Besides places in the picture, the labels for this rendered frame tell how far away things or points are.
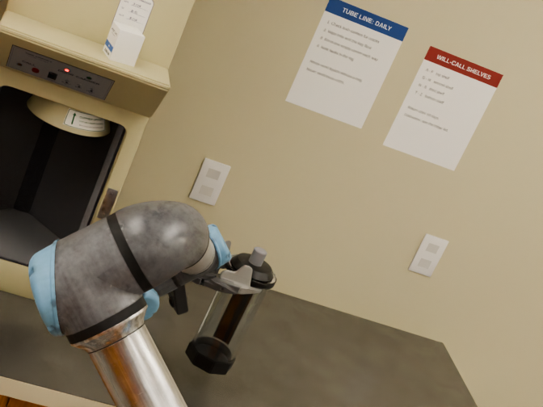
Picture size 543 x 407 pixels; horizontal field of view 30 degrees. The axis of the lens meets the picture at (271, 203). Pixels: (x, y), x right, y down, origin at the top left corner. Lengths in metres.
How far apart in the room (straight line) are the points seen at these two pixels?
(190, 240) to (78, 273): 0.16
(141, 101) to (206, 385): 0.61
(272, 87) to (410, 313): 0.77
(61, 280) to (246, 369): 0.96
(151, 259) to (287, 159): 1.23
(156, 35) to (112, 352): 0.78
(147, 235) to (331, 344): 1.25
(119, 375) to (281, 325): 1.16
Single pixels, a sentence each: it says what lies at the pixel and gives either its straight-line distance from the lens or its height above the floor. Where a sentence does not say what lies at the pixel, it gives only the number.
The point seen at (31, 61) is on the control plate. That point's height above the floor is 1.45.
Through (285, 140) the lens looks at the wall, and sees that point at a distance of 2.50.
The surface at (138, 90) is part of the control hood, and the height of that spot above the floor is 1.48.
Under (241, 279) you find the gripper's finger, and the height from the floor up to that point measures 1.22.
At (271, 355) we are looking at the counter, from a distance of 2.33.
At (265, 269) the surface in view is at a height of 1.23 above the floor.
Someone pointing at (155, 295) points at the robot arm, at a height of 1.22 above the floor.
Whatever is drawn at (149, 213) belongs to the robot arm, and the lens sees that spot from 1.34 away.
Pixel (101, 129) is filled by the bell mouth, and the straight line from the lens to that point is 2.05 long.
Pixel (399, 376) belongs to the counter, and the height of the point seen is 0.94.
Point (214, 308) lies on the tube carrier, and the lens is 2.00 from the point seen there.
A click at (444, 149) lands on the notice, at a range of 2.60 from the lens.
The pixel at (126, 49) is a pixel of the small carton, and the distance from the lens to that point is 1.87.
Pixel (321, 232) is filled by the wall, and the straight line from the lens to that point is 2.62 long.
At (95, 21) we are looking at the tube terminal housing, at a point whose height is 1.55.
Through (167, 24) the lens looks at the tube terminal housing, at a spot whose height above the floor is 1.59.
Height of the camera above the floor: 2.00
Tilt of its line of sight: 19 degrees down
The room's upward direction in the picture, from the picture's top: 24 degrees clockwise
